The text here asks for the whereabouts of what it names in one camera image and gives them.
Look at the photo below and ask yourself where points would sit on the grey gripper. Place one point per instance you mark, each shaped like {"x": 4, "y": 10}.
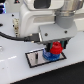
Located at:
{"x": 52, "y": 32}

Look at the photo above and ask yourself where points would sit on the red gear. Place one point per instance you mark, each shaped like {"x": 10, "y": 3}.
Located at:
{"x": 56, "y": 48}

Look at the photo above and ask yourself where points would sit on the blue gear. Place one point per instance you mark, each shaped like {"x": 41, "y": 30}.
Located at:
{"x": 50, "y": 57}

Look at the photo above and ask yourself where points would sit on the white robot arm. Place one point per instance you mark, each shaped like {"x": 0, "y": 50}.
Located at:
{"x": 47, "y": 21}

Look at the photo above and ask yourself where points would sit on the left metal peg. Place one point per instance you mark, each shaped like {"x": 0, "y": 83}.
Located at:
{"x": 36, "y": 57}

